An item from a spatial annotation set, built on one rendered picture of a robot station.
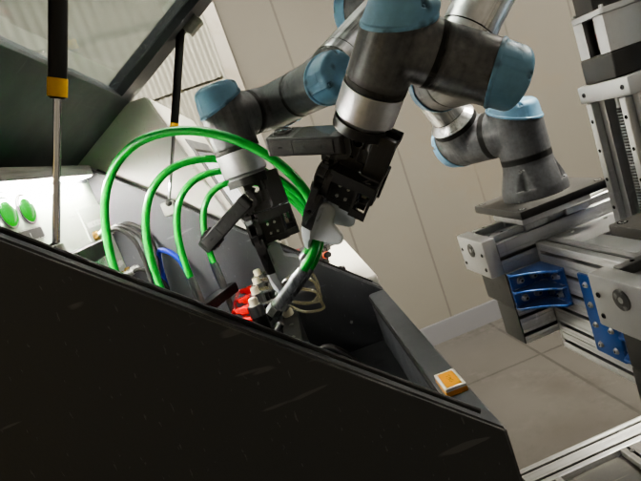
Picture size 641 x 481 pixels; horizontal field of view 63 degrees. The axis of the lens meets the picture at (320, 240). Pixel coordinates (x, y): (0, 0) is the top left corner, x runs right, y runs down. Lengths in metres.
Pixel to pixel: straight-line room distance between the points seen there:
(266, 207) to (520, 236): 0.63
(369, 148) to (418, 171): 2.35
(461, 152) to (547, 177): 0.21
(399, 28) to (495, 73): 0.11
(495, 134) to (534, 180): 0.14
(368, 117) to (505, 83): 0.15
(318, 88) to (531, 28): 2.63
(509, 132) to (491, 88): 0.67
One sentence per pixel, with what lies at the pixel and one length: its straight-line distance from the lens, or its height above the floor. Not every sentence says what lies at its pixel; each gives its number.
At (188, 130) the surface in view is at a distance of 0.80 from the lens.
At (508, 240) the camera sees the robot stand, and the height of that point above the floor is 0.97.
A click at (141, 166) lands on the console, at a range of 1.27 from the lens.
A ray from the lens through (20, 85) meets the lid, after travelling 0.85.
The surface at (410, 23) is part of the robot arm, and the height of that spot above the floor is 1.40.
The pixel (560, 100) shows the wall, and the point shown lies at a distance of 3.40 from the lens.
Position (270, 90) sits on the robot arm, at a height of 1.43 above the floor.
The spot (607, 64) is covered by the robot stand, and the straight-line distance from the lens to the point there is 1.12.
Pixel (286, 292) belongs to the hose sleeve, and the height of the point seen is 1.13.
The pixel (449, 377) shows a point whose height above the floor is 0.96.
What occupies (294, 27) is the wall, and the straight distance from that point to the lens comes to 2.94.
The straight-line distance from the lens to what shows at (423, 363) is 0.85.
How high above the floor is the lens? 1.32
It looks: 10 degrees down
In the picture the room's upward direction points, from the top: 20 degrees counter-clockwise
